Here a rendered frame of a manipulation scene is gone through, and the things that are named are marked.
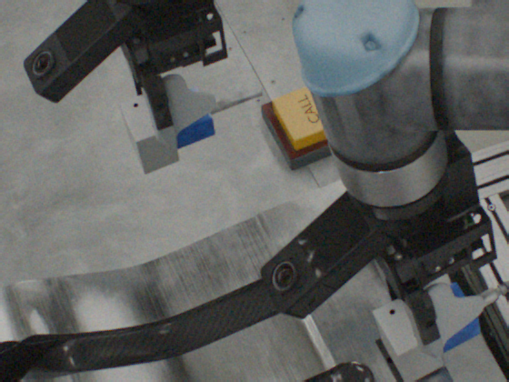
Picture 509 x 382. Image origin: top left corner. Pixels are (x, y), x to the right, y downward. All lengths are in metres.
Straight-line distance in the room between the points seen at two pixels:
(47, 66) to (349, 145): 0.32
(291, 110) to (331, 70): 0.54
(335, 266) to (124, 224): 0.43
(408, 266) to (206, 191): 0.42
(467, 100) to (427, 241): 0.18
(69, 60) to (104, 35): 0.04
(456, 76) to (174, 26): 0.35
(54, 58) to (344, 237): 0.29
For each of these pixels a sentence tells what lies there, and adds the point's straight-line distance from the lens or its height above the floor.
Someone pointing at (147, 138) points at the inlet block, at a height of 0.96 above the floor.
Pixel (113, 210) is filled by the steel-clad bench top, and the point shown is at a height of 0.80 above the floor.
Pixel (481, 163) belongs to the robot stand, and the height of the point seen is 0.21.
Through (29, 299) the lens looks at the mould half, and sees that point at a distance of 0.99.
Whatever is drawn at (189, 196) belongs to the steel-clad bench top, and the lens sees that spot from 1.17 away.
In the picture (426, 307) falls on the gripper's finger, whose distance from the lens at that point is 0.82.
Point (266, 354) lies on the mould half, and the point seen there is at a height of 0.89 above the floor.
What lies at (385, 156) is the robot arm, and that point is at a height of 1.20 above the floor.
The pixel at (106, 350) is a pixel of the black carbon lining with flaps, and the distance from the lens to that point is 0.98.
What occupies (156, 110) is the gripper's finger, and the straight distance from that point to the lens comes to 0.95.
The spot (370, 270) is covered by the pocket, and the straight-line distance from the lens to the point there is 1.04.
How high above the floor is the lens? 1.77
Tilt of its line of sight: 57 degrees down
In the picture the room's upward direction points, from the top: 8 degrees counter-clockwise
